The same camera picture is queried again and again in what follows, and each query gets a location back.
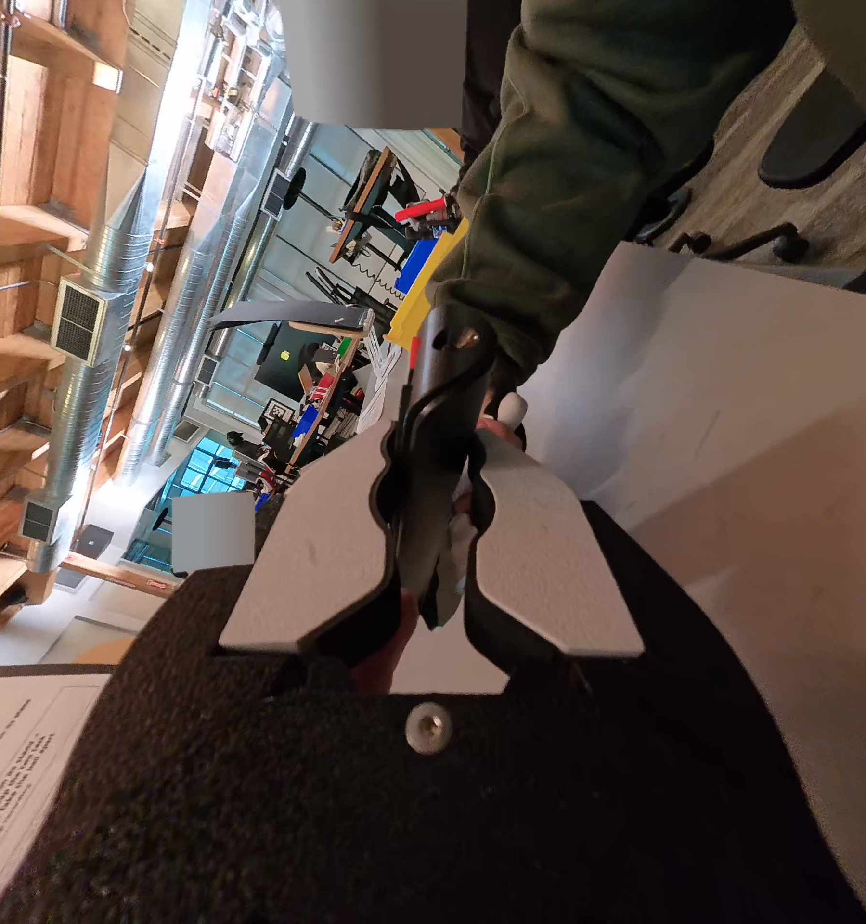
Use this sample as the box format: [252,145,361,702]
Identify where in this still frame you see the tilted grey board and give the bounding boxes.
[207,301,376,335]

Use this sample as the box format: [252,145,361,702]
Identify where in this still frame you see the yellow plastic bin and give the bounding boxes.
[381,217,471,349]

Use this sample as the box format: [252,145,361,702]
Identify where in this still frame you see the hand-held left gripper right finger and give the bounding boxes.
[464,432,647,681]

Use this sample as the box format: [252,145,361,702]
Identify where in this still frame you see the person's right forearm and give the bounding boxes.
[427,0,798,394]

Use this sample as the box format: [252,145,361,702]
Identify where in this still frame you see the black remote control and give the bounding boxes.
[392,303,500,630]

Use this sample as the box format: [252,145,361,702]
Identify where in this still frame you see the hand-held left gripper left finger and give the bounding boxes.
[218,432,405,668]

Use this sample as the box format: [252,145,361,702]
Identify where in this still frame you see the black office chair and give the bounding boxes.
[633,108,866,265]

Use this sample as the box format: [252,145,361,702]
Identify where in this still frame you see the person's right hand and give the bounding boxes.
[348,586,418,695]

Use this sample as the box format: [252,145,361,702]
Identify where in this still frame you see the small blue plastic bin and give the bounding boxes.
[395,238,439,295]

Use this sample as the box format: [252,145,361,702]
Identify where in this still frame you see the metal vent grille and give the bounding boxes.
[49,277,110,367]

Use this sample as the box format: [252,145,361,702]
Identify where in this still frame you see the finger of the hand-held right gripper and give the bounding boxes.
[431,505,477,630]

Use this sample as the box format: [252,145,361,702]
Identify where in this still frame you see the black monitor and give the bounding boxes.
[255,322,349,392]

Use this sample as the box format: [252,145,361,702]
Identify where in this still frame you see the printed paper sheet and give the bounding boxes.
[0,673,114,861]

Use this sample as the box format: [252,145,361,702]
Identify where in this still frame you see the wooden standing desk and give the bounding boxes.
[329,147,421,265]

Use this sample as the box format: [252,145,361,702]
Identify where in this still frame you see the long wooden table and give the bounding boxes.
[281,339,365,477]

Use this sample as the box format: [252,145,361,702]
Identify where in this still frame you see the silver ventilation duct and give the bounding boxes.
[20,166,161,575]
[118,0,320,486]

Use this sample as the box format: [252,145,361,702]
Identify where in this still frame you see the white papers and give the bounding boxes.
[357,335,412,436]

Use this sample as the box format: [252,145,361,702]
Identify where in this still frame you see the person's torso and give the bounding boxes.
[792,0,866,127]

